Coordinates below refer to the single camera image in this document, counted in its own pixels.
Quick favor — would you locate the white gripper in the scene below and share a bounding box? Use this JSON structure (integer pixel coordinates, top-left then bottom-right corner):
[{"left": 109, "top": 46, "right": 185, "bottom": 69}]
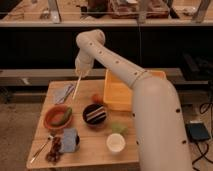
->
[{"left": 75, "top": 53, "right": 94, "bottom": 78}]

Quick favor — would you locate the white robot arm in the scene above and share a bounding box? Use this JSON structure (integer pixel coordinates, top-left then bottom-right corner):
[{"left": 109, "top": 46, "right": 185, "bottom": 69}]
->
[{"left": 75, "top": 29, "right": 193, "bottom": 171}]

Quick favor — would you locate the orange toy fruit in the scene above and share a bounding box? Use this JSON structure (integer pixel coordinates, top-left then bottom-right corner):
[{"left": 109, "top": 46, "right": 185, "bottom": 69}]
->
[{"left": 91, "top": 93, "right": 103, "bottom": 104}]

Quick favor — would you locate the grey folded cloth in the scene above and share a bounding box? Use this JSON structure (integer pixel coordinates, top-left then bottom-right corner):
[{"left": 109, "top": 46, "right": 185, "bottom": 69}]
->
[{"left": 53, "top": 83, "right": 74, "bottom": 104}]

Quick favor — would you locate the yellow plastic bin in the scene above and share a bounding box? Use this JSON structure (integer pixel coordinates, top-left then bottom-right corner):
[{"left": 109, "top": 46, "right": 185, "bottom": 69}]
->
[{"left": 102, "top": 68, "right": 168, "bottom": 112}]

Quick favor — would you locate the black bowl with striped cake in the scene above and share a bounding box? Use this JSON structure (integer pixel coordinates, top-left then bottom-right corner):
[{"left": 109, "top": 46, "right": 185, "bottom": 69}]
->
[{"left": 83, "top": 104, "right": 107, "bottom": 125}]

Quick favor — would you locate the green avocado toy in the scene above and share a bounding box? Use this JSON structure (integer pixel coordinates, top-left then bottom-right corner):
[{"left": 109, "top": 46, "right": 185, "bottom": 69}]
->
[{"left": 51, "top": 107, "right": 72, "bottom": 126}]

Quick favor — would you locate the orange bowl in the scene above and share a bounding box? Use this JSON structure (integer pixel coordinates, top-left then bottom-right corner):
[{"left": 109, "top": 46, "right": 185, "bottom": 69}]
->
[{"left": 43, "top": 105, "right": 72, "bottom": 132}]

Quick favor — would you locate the wooden table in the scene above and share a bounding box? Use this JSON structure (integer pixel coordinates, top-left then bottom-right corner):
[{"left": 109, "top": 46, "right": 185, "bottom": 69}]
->
[{"left": 26, "top": 80, "right": 139, "bottom": 171}]

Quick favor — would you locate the black mug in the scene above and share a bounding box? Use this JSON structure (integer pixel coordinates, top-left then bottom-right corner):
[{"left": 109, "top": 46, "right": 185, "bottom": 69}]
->
[{"left": 76, "top": 135, "right": 80, "bottom": 146}]

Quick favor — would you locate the blue sponge block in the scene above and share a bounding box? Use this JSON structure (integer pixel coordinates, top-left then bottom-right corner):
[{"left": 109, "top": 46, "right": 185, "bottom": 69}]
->
[{"left": 61, "top": 128, "right": 77, "bottom": 153}]

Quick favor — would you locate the small thin paintbrush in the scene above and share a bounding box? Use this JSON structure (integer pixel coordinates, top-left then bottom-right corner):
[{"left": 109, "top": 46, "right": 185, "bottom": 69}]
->
[{"left": 30, "top": 134, "right": 54, "bottom": 164}]

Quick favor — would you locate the white cup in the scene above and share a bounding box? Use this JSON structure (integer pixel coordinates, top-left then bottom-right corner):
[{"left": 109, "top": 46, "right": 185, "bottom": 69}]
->
[{"left": 106, "top": 133, "right": 126, "bottom": 154}]

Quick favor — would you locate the brown grape cluster toy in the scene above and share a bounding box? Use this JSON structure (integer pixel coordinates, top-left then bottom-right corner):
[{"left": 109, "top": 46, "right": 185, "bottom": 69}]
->
[{"left": 46, "top": 137, "right": 61, "bottom": 164}]

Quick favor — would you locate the black foot pedal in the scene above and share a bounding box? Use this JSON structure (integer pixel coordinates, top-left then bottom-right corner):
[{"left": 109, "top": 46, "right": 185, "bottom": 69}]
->
[{"left": 185, "top": 123, "right": 210, "bottom": 142}]

